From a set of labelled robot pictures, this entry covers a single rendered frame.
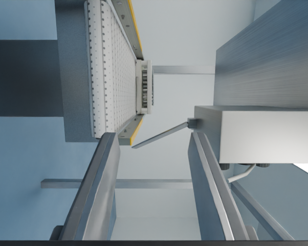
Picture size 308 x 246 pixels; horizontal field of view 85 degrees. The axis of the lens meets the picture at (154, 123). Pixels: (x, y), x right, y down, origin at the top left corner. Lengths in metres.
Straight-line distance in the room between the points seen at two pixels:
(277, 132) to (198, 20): 3.60
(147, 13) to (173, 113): 2.02
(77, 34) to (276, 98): 0.50
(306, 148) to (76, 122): 0.46
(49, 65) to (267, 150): 0.54
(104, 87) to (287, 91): 0.43
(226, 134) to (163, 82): 3.33
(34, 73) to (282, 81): 0.64
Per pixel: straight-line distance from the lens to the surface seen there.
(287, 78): 0.53
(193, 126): 0.51
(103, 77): 0.35
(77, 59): 0.39
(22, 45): 0.58
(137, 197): 4.66
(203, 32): 3.87
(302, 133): 0.43
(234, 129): 0.35
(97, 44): 0.36
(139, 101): 0.78
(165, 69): 1.37
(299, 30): 0.54
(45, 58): 0.54
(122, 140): 0.35
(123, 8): 0.40
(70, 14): 0.42
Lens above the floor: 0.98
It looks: level
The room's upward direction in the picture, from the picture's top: 90 degrees clockwise
